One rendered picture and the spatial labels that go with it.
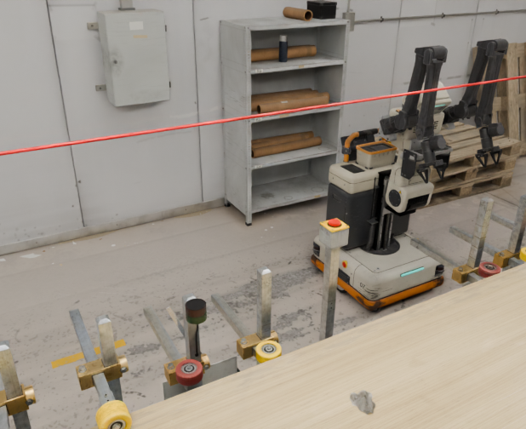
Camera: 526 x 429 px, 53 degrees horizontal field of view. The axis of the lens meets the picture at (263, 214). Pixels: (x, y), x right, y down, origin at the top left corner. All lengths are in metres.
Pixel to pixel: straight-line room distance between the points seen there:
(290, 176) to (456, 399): 3.53
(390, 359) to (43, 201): 3.07
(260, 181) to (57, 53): 1.98
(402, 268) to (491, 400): 1.80
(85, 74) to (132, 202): 1.05
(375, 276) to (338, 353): 1.59
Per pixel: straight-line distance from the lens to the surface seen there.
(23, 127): 4.00
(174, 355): 1.76
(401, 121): 2.81
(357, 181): 3.23
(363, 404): 1.54
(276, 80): 4.55
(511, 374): 1.78
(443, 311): 1.96
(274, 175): 4.80
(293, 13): 4.29
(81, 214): 4.29
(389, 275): 3.29
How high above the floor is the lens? 2.01
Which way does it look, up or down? 26 degrees down
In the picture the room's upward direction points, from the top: straight up
